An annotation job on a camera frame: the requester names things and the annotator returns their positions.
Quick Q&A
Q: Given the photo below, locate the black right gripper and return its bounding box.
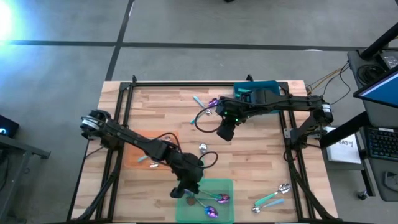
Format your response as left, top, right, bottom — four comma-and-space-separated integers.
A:
216, 96, 249, 142

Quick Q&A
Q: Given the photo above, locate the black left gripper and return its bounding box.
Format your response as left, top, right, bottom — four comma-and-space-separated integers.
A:
170, 152, 205, 199

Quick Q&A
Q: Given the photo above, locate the translucent green plastic tray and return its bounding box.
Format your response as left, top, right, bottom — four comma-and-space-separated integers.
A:
175, 178, 234, 224

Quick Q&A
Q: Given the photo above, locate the dark blue plastic bin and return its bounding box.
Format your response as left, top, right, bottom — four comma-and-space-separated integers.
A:
232, 80, 282, 115

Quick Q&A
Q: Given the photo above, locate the orange plastic tray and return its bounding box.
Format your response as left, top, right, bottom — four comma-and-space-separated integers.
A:
123, 129, 180, 170

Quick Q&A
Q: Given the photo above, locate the black monitor stand bar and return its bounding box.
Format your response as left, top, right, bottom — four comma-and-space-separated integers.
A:
319, 111, 371, 149

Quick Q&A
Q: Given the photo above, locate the white paper sheet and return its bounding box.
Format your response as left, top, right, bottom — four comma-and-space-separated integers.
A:
324, 126, 362, 165

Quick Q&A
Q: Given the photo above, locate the grey desk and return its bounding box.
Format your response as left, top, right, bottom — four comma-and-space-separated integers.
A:
346, 49, 398, 202

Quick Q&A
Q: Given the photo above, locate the black computer keyboard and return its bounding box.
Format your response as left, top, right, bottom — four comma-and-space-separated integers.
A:
366, 126, 398, 162

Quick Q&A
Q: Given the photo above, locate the computer monitor with blue screen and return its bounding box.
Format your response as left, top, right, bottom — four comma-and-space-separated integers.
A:
353, 66, 398, 109

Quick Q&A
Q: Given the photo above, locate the black metal stand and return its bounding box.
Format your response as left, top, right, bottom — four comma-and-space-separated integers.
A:
0, 134, 52, 224

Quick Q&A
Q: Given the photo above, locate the dark grey computer mouse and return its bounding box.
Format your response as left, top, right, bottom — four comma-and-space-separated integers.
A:
383, 170, 398, 193

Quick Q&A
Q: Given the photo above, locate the black round pole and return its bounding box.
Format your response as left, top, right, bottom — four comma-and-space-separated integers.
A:
359, 22, 398, 60

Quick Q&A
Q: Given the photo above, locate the black power adapter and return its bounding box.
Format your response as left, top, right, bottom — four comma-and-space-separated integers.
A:
379, 50, 398, 70

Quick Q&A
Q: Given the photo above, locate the black device with blue light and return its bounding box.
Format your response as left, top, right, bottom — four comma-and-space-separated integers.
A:
0, 114, 20, 138

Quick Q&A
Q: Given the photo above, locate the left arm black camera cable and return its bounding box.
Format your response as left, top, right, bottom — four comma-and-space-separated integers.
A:
155, 133, 220, 169

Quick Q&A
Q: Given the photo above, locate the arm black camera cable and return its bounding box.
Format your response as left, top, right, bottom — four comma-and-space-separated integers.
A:
155, 133, 220, 169
194, 105, 223, 134

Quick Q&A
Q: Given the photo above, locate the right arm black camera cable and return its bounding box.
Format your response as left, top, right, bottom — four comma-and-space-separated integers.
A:
194, 105, 223, 134

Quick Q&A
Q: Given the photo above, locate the black metal table frame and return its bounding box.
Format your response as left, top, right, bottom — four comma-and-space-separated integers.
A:
67, 73, 340, 224

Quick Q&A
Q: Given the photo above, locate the yellow orange cable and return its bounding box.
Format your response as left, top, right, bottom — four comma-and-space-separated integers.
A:
306, 67, 351, 94

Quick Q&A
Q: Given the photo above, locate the thin black cable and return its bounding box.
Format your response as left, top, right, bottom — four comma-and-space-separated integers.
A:
323, 63, 352, 106

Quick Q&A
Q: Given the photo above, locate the coiled black cable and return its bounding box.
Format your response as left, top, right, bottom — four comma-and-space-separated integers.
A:
356, 63, 379, 84

